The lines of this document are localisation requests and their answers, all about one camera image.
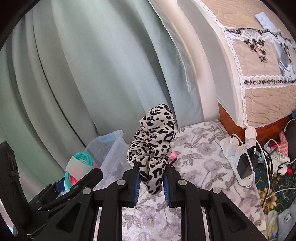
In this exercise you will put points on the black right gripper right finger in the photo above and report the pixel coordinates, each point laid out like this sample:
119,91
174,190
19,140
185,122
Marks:
206,214

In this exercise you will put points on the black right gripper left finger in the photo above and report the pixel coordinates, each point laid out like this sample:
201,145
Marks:
113,199

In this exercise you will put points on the pink hair roller clip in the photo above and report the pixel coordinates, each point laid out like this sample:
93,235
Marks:
172,156

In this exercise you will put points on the leopard print scrunchie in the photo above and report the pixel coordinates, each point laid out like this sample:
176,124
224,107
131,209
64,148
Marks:
151,146

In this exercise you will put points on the white power strip with chargers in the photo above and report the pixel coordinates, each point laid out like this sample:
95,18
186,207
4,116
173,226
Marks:
241,156

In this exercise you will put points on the floral white blanket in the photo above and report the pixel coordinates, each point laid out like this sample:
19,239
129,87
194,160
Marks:
202,162

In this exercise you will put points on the translucent plastic storage box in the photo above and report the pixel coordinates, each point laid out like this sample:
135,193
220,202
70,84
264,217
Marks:
109,153

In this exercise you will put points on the green curtain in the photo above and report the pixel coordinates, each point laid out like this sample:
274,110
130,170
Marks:
75,70

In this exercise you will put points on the beige quilted lace cover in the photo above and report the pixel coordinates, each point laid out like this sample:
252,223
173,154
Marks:
259,53

